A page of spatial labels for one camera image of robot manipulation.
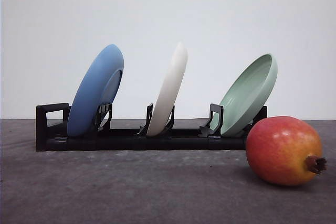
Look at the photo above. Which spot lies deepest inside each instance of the white plate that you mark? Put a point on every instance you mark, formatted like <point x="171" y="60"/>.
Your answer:
<point x="168" y="91"/>

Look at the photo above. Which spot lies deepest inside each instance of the green plate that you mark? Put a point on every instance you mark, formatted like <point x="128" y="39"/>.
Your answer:
<point x="248" y="94"/>

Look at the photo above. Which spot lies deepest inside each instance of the black plate rack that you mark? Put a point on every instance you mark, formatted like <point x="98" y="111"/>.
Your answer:
<point x="52" y="132"/>

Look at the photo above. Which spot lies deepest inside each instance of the red yellow pomegranate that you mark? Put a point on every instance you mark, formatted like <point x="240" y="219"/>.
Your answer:
<point x="284" y="150"/>

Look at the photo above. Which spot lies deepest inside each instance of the blue plate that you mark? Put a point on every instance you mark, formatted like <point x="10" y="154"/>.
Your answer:
<point x="98" y="84"/>

